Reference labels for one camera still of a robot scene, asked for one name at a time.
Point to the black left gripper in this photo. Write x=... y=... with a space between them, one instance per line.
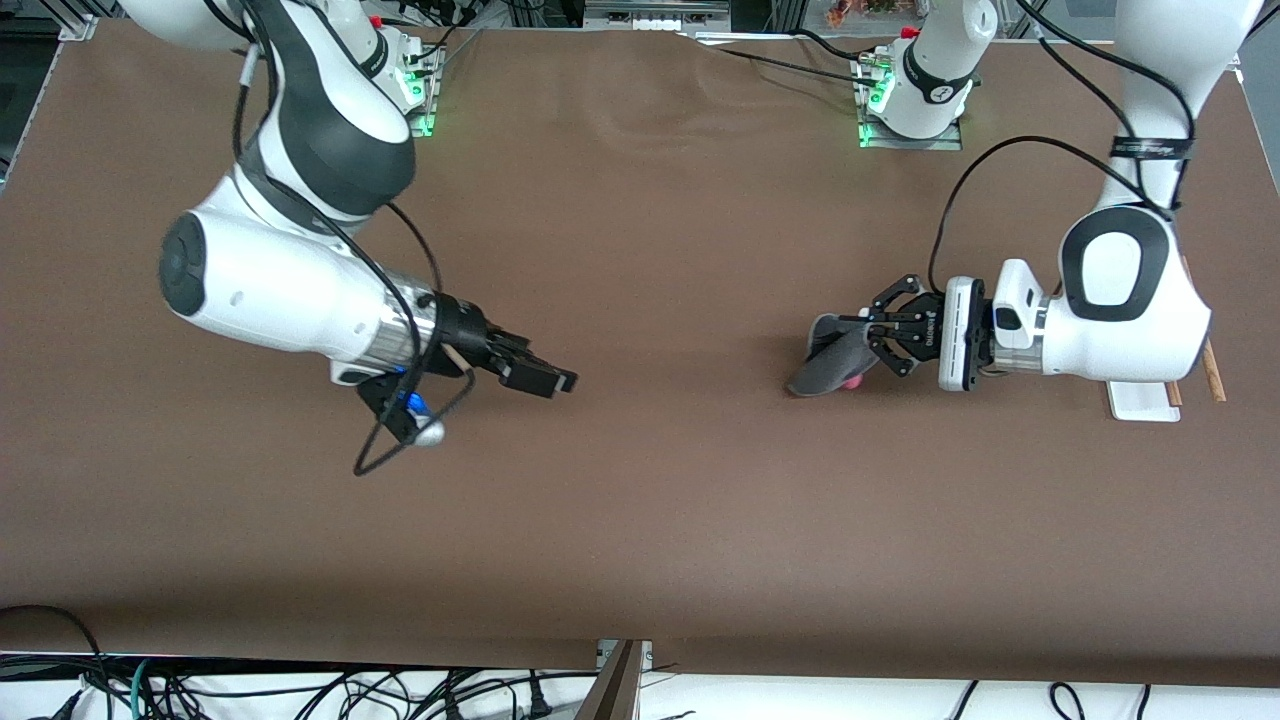
x=925 y=328

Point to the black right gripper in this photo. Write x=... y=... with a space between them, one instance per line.
x=463 y=328

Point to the grey and pink towel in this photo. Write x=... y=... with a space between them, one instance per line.
x=835 y=360

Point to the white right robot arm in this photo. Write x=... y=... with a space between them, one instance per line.
x=280 y=290

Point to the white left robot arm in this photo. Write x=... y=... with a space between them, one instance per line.
x=1130 y=300

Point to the white rectangular tray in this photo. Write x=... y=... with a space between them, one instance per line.
x=1140 y=400

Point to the orange red clutter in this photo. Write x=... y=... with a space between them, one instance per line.
x=870 y=10

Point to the dark wooden beam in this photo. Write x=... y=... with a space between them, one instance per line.
x=610 y=690

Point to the white power strip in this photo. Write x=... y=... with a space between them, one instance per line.
x=655 y=15

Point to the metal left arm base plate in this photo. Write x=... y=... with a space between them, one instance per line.
x=945 y=140

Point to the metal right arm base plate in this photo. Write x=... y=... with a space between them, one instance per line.
x=425 y=90

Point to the small metal bracket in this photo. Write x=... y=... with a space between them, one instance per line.
x=646 y=655

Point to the aluminium frame profile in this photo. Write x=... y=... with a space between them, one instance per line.
x=95 y=20

